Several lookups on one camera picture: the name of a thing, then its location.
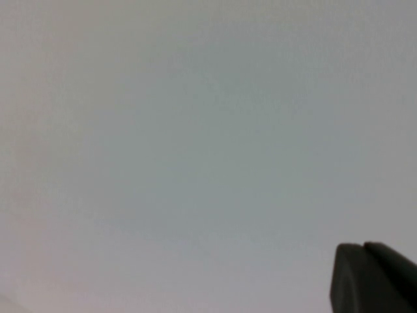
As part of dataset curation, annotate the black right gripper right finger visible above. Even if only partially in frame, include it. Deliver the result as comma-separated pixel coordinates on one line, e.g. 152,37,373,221
363,241,417,301

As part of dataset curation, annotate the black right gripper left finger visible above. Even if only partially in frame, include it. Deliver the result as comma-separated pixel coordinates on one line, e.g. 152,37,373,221
329,243,417,313

